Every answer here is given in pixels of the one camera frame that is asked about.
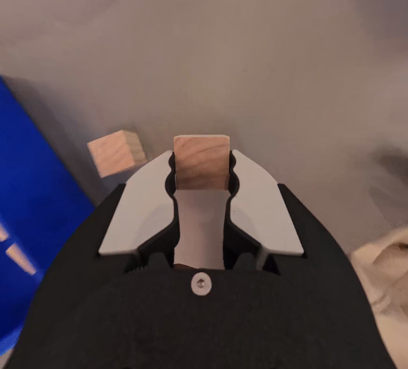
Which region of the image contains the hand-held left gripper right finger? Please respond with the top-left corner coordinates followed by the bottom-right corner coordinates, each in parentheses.
top-left (222, 149), bottom-right (305, 271)

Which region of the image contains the person's beige clothing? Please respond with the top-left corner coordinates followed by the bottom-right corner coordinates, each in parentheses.
top-left (349, 228), bottom-right (408, 369)

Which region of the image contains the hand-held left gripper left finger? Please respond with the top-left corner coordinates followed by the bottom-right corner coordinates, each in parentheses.
top-left (97, 150), bottom-right (181, 270)

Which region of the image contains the blue plastic bin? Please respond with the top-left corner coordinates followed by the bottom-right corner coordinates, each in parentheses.
top-left (0, 76), bottom-right (96, 353)

